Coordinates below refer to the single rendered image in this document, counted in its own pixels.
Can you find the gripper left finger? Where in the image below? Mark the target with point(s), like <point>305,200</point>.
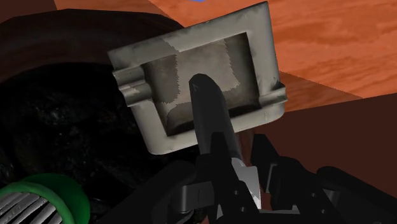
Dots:
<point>198,192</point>

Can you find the green rimmed ribbed grey object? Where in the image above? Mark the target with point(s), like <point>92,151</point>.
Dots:
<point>66,194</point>

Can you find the large dark round bowl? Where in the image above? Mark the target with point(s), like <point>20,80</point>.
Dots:
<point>62,118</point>

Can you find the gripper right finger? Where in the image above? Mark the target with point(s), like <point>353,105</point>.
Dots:
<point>297,180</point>

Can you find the grey square ashtray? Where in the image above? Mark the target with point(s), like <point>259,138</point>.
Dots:
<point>201,40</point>

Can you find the blue round object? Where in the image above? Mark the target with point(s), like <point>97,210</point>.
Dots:
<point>197,1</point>

